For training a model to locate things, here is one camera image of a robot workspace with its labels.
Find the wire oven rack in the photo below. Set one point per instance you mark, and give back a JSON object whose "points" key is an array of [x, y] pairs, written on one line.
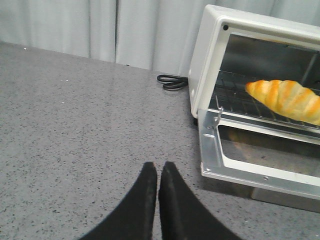
{"points": [[230, 94]]}

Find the white Toshiba toaster oven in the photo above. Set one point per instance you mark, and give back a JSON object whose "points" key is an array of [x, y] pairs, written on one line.
{"points": [[260, 46]]}

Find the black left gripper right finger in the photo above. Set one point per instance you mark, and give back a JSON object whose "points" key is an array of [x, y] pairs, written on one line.
{"points": [[182, 215]]}

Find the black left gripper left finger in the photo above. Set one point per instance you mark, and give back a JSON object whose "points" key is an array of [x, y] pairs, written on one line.
{"points": [[133, 218]]}

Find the grey curtain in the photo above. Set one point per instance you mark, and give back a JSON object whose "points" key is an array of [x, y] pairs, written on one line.
{"points": [[157, 35]]}

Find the glass oven door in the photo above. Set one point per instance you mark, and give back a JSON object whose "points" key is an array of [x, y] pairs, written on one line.
{"points": [[272, 155]]}

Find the orange croissant bread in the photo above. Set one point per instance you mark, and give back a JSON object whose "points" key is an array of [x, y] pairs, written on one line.
{"points": [[287, 98]]}

